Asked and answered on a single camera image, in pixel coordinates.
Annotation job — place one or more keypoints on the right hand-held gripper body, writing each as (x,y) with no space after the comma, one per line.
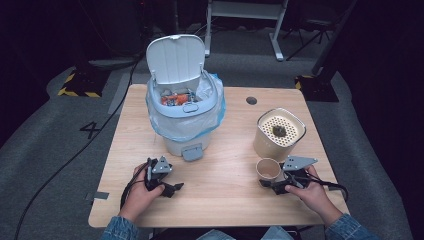
(295,173)

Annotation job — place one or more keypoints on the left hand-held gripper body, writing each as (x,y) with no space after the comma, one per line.
(158,173)

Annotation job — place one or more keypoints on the brown paper cup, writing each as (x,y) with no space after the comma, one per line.
(266,168)

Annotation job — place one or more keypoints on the beige container with perforated top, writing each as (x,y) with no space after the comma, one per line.
(266,146)

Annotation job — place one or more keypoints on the dark food scraps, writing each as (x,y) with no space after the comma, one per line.
(279,131)

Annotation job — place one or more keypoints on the translucent blue bin liner bag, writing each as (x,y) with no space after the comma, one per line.
(180,128)

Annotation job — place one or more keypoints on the white pedal trash bin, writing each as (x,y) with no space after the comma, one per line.
(176,56)

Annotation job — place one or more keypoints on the person's right hand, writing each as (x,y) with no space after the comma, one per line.
(313,196)

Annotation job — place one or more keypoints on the person's left hand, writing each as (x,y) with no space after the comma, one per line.
(140,200)

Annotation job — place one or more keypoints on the grey tape strip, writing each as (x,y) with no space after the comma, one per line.
(100,195)

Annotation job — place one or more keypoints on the dark round table grommet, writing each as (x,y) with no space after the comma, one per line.
(251,100)

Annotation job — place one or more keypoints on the yellow-black striped stand base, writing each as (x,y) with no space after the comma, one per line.
(316,88)
(83,83)

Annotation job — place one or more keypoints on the dark slanted stand pole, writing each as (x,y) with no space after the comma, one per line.
(333,36)

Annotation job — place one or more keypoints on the black tripod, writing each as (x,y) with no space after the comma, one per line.
(313,28)

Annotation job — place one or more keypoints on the white desk frame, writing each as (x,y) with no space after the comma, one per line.
(246,10)

